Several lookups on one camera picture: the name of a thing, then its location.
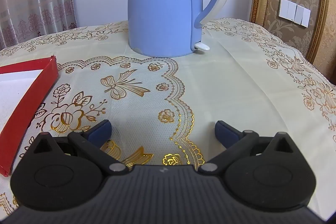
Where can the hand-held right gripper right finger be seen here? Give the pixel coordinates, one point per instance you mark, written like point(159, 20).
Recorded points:
point(225, 134)

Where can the white wall switch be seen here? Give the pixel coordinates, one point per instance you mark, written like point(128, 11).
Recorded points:
point(287, 8)
point(303, 16)

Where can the red cardboard box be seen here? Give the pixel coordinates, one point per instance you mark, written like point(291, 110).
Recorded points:
point(27, 108)

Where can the light blue electric kettle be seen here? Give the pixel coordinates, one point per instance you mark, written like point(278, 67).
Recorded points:
point(157, 3)

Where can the cream gold-patterned tablecloth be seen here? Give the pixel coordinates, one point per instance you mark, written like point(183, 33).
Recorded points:
point(223, 87)

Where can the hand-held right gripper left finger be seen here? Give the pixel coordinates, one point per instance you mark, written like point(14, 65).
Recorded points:
point(101, 132)

